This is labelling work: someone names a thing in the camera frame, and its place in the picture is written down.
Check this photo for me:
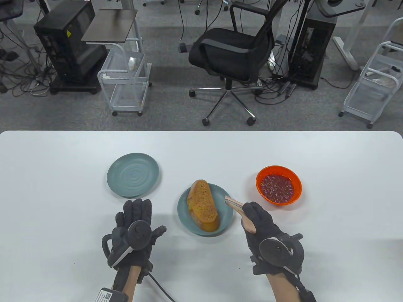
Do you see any brown bread slice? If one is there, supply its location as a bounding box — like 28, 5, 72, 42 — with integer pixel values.
187, 180, 220, 232

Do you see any black round hand tracker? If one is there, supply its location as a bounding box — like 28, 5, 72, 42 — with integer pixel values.
259, 234, 305, 274
102, 220, 155, 268

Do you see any person's right hand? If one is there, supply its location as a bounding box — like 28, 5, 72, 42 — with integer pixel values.
241, 201, 305, 276

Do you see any teal round plate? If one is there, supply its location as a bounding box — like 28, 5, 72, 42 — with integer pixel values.
177, 183, 234, 236
107, 153, 160, 199

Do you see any black office chair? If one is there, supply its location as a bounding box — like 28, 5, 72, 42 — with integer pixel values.
188, 0, 290, 127

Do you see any person's left forearm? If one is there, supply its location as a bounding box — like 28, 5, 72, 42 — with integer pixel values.
112, 266, 148, 302

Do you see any person's left hand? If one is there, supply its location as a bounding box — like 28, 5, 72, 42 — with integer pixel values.
102, 198, 167, 272

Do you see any person's right forearm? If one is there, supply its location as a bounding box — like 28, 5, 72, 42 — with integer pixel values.
266, 272, 303, 302

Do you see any wooden brush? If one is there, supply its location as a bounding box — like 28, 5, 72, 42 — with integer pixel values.
224, 196, 257, 234

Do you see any orange plastic bowl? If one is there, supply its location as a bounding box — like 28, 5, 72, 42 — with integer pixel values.
256, 165, 303, 206

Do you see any black strapped wrist camera box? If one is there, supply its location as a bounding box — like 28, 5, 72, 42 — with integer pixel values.
296, 282, 317, 302

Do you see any tangle of black cables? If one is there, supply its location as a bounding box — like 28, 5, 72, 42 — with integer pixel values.
0, 22, 57, 96

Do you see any white wire cart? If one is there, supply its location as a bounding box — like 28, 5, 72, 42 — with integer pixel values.
338, 17, 403, 129
97, 38, 152, 117

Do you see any dark grey desk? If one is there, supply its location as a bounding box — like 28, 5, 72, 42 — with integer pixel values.
0, 0, 24, 22

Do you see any black computer tower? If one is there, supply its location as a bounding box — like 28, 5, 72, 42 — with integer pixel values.
34, 0, 108, 95
288, 9, 338, 91

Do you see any white-legged grey desk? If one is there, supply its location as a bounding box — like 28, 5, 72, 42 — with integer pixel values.
315, 0, 378, 71

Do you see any bundle of floor cables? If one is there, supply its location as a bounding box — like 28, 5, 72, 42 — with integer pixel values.
255, 75, 296, 106

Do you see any brown side table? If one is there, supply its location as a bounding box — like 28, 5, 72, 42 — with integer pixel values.
81, 0, 140, 54

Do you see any black labelled wrist camera box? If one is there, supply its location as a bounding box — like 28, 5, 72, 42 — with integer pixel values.
94, 288, 129, 302

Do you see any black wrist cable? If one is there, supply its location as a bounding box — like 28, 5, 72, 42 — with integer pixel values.
148, 272, 177, 302

